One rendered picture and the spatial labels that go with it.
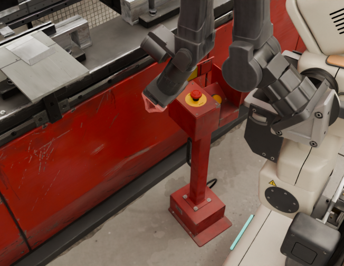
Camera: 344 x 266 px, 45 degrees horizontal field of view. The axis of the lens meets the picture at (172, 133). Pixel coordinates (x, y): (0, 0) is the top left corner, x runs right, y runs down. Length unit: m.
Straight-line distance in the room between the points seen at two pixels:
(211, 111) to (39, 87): 0.55
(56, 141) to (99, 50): 0.34
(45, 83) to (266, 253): 1.01
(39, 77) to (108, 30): 0.45
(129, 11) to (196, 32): 0.76
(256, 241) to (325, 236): 0.53
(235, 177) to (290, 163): 1.07
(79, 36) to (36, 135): 0.36
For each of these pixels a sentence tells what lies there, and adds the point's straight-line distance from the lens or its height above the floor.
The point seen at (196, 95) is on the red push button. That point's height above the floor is 0.81.
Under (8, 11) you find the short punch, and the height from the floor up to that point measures 1.09.
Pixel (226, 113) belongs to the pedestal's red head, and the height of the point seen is 0.70.
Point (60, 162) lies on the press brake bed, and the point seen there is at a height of 0.56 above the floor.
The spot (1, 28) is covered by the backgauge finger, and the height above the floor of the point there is 1.00.
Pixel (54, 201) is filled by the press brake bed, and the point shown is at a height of 0.38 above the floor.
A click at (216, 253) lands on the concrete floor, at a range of 1.93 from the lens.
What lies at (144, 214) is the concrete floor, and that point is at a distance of 2.02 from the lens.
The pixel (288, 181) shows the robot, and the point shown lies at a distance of 1.16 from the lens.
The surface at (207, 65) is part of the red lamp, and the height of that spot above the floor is 0.82.
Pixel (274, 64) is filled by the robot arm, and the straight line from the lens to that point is 0.78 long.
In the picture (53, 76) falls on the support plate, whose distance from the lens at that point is 1.18.
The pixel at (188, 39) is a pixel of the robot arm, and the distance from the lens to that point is 0.83.
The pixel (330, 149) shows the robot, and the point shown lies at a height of 0.95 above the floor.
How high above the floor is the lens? 1.73
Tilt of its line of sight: 48 degrees down
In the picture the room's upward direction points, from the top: straight up
